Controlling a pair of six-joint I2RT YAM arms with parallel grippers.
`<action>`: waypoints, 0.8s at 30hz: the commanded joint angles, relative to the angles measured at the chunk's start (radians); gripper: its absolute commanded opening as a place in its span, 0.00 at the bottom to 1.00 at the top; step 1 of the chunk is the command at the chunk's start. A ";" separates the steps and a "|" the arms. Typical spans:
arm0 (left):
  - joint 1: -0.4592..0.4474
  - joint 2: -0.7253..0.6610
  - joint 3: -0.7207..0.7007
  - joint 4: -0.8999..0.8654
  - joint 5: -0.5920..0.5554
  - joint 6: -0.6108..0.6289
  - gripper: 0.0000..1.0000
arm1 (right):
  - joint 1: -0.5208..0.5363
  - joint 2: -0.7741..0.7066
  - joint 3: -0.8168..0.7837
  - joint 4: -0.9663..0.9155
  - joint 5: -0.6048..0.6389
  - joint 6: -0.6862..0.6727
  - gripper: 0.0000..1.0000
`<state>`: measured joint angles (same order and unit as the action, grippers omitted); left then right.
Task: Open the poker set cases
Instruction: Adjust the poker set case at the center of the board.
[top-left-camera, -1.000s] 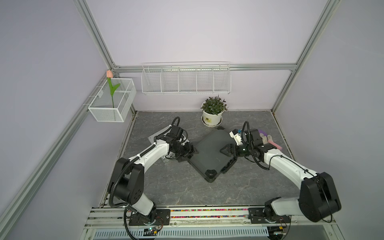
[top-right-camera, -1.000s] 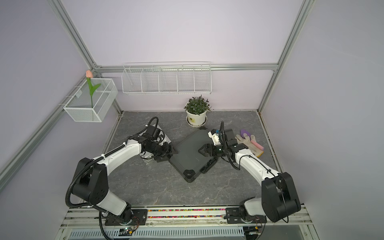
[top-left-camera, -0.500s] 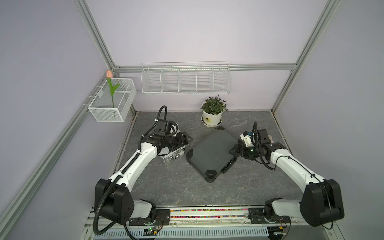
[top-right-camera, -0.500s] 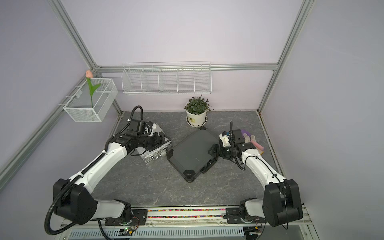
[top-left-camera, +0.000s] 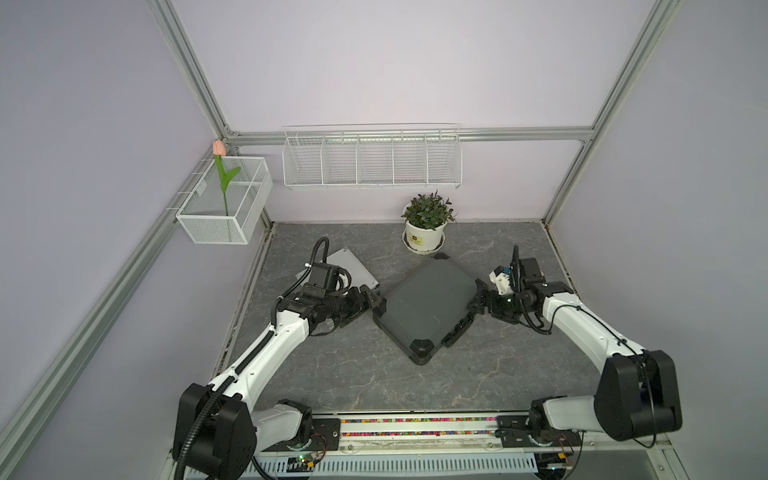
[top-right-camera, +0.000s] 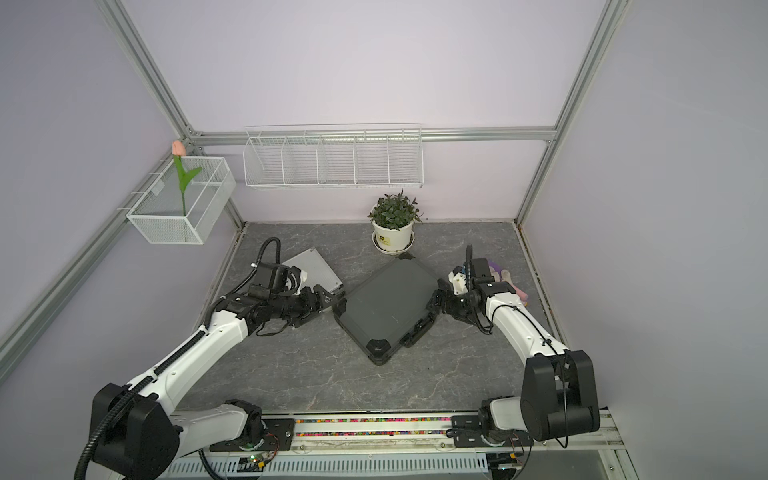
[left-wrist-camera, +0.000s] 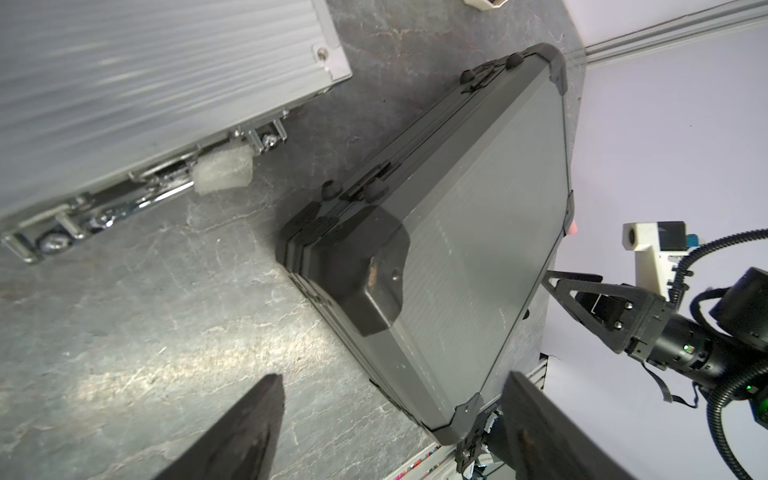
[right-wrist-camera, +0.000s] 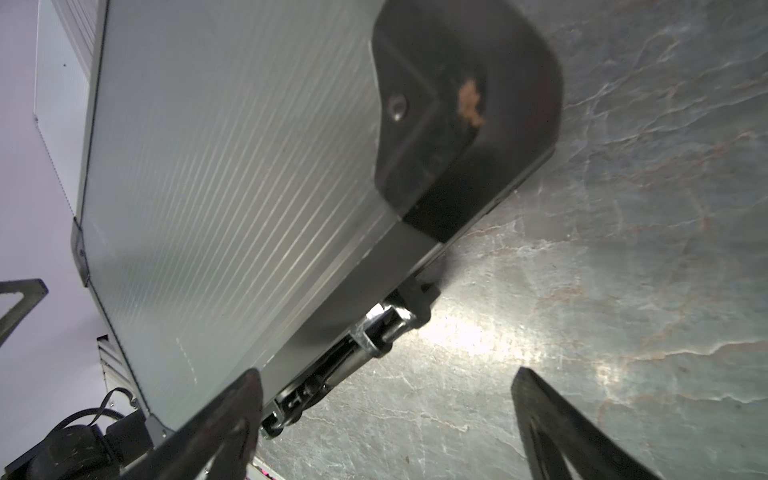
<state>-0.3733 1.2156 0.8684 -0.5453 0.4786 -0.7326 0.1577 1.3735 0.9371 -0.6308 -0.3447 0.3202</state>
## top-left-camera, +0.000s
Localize black poker set case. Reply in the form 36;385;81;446
373;253;479;366

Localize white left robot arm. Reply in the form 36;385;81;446
172;237;377;479

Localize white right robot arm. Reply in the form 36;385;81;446
468;255;683;448

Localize silver aluminium poker case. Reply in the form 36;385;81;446
327;247;379;290

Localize white pot saucer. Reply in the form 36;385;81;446
401;232;445;256

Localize white plant pot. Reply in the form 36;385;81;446
404;221;446;249

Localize green potted plant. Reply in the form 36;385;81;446
401;191;456;230

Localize artificial pink tulip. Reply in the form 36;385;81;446
212;140;241;216

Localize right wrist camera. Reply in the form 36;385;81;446
489;266;515;296

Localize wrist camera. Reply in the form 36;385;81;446
489;266;515;296
304;262;340;298

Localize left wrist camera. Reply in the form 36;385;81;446
304;262;340;298

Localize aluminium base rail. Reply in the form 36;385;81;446
161;409;673;454

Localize white wire wall shelf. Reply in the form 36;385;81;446
282;123;463;190

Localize white mesh wall basket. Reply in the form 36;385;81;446
176;156;273;245

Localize white vented cable duct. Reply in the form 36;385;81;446
257;452;538;479

